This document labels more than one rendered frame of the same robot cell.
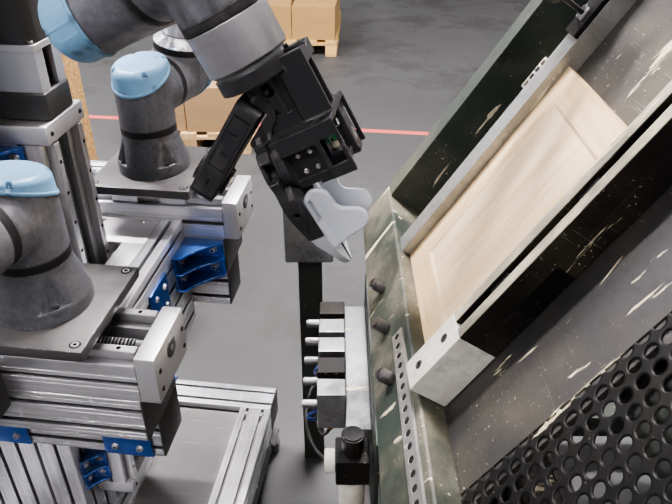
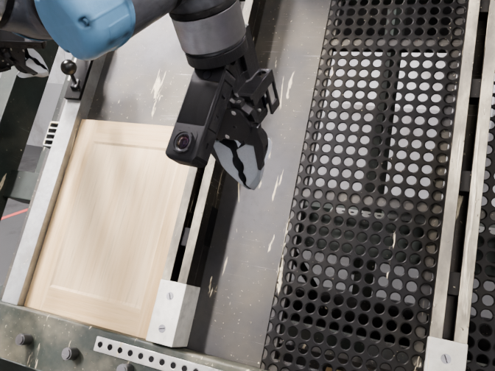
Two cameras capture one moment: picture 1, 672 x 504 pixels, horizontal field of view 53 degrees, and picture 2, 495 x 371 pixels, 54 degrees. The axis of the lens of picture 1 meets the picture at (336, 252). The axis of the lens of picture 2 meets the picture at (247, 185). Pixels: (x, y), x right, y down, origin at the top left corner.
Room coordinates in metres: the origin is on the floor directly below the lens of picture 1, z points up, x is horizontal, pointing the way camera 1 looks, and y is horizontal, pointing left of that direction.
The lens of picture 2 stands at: (0.33, 0.58, 1.51)
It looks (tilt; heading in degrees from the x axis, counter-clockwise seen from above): 17 degrees down; 293
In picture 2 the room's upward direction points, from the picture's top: straight up
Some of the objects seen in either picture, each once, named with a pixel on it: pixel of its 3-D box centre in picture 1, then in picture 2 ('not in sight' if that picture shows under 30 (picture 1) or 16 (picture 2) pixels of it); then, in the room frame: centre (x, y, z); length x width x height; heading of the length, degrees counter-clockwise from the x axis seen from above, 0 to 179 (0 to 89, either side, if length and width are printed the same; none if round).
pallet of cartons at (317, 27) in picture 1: (296, 15); not in sight; (6.14, 0.35, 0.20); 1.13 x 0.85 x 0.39; 172
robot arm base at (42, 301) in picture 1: (37, 274); not in sight; (0.86, 0.46, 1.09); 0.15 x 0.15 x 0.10
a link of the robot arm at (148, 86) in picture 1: (145, 90); not in sight; (1.36, 0.39, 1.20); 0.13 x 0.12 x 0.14; 159
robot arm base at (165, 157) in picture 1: (151, 144); not in sight; (1.35, 0.40, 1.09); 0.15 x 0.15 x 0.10
